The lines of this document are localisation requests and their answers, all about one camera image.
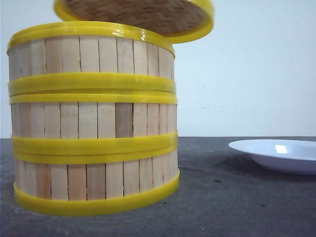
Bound bamboo steamer basket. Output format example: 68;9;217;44
14;150;180;216
7;21;177;104

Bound white plate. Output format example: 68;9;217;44
229;139;316;175

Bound woven bamboo steamer lid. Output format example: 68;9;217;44
53;0;215;43

